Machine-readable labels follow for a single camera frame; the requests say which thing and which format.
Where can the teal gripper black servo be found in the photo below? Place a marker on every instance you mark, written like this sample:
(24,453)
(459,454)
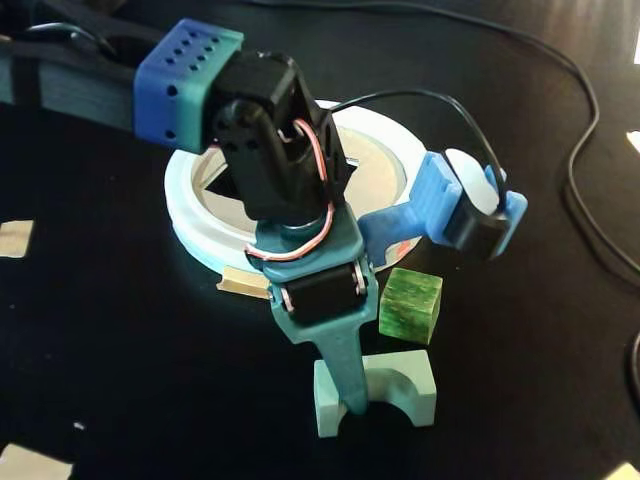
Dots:
(320,294)

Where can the mint green U shape block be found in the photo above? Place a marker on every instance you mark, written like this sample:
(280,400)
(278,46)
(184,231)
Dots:
(410,385)

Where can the white round shape sorter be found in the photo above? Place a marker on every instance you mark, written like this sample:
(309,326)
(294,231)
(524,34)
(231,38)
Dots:
(190,225)

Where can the green wooden cube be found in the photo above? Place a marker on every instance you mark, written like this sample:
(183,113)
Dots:
(407,310)

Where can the masking tape piece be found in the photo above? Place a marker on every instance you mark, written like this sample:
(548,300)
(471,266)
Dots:
(627,472)
(240,285)
(15,240)
(635,141)
(30,462)

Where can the white and black webcam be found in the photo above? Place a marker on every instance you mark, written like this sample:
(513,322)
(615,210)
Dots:
(475,230)

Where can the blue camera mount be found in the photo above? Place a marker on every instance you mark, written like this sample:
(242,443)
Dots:
(430,200)

